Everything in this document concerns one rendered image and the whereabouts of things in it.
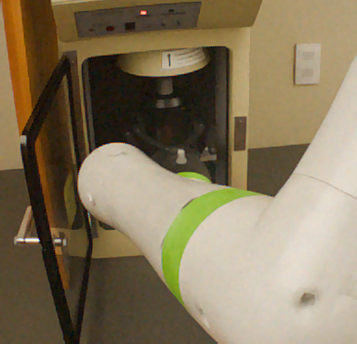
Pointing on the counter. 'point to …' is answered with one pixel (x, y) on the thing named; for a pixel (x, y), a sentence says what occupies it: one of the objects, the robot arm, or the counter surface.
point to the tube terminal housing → (238, 66)
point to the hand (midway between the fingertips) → (166, 122)
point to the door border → (43, 217)
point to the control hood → (66, 3)
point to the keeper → (240, 133)
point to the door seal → (44, 199)
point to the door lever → (26, 231)
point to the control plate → (96, 19)
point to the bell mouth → (164, 61)
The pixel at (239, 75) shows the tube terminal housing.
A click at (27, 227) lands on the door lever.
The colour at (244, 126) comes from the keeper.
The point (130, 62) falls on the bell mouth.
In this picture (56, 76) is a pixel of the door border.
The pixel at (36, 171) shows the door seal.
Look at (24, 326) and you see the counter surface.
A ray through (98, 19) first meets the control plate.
